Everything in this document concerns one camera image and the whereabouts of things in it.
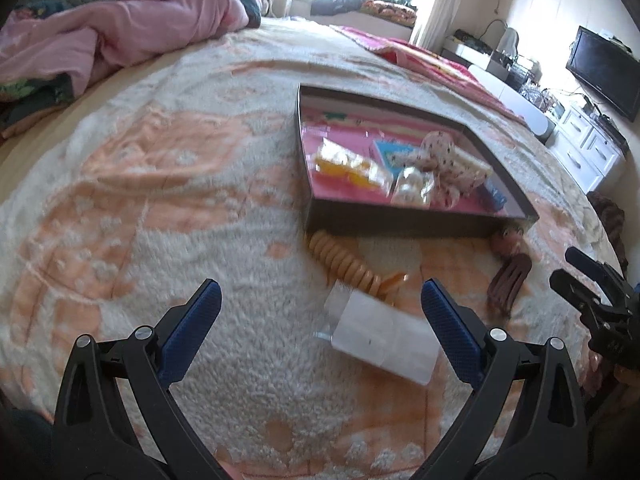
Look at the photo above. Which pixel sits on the black television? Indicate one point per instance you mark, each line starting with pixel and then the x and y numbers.
pixel 602 72

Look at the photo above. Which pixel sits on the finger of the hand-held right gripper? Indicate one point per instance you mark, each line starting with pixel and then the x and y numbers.
pixel 587 261
pixel 575 292

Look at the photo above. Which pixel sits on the small plastic packet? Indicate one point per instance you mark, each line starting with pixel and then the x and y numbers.
pixel 495 199

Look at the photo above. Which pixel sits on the blue printed card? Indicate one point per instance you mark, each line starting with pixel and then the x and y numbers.
pixel 395 152

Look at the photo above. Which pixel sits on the pink quilt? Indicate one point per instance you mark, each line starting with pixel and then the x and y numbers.
pixel 150 25

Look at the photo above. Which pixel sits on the black set-top box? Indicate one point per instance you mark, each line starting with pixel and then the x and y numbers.
pixel 607 127

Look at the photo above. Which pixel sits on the clear bag with earrings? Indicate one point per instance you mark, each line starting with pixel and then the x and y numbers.
pixel 385 340

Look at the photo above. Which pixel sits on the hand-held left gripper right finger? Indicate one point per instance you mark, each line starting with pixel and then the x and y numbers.
pixel 445 320

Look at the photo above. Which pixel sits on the white clip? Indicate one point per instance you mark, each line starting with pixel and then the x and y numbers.
pixel 412 187

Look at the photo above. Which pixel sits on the white rounded appliance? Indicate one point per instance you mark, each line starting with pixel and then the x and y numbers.
pixel 509 42

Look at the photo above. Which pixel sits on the yellow item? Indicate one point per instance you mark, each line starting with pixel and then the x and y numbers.
pixel 350 167

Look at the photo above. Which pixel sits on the polka-dot fabric scrunchie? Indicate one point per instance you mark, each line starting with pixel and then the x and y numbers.
pixel 452 165

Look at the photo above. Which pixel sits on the black jacket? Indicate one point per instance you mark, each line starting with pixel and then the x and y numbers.
pixel 340 0

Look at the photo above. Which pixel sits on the black box with pink lining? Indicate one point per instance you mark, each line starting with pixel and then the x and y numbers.
pixel 350 215

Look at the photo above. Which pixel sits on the person's right hand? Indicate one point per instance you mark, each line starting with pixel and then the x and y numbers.
pixel 626 376

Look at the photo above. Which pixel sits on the brown hair claw clip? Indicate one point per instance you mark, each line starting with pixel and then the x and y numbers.
pixel 510 285

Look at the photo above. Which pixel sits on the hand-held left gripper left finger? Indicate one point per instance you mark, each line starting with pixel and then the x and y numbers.
pixel 197 315

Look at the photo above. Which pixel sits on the pink printed blanket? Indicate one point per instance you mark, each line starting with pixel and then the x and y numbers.
pixel 425 55

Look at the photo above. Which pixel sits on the white low cabinet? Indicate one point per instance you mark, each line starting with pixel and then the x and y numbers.
pixel 505 95

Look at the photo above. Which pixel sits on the white drawer cabinet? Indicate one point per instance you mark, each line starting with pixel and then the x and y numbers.
pixel 585 150

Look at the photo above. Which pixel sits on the orange clothes pile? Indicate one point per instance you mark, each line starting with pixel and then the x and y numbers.
pixel 390 12

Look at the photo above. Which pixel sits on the brown bag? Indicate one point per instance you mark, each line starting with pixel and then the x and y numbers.
pixel 607 225

